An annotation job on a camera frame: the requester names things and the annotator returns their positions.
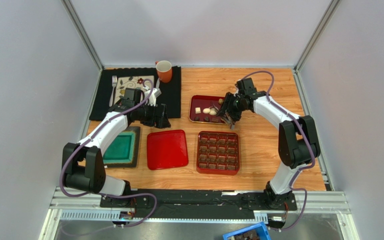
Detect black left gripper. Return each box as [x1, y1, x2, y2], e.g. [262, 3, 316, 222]
[134, 101, 171, 129]

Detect metal serving tongs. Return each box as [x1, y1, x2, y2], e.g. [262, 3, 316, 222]
[213, 106, 235, 130]

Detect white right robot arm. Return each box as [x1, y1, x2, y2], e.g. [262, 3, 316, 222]
[216, 78, 321, 209]

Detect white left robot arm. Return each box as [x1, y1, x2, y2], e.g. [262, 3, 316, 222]
[59, 87, 171, 198]

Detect white round chocolate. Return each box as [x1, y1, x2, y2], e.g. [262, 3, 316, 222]
[202, 108, 211, 114]
[209, 108, 218, 116]

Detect red chocolate serving tray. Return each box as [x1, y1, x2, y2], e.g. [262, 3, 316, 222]
[188, 95, 226, 125]

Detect red chocolate box with tray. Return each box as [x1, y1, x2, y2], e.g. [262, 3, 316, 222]
[196, 131, 241, 176]

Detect black cloth placemat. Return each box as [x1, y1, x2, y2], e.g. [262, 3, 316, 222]
[89, 66, 182, 121]

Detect red tin lid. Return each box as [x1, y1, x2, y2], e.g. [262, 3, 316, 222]
[146, 129, 189, 171]

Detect floral square plate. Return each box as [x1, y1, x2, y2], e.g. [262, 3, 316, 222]
[113, 75, 155, 103]

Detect orange mug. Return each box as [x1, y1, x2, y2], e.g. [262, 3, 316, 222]
[155, 60, 173, 83]

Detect turquoise glazed dark plate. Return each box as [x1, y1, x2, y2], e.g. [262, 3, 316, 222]
[103, 126, 142, 168]

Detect silver fork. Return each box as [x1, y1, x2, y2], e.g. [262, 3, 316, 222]
[109, 75, 118, 107]

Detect blue plastic bin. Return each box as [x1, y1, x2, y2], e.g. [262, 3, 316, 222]
[222, 222, 272, 240]

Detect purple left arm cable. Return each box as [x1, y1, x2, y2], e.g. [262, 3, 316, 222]
[58, 78, 158, 229]

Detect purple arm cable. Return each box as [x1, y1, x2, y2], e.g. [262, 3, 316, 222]
[236, 70, 317, 232]
[58, 78, 158, 229]

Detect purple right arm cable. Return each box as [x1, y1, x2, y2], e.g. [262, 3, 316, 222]
[236, 70, 317, 232]

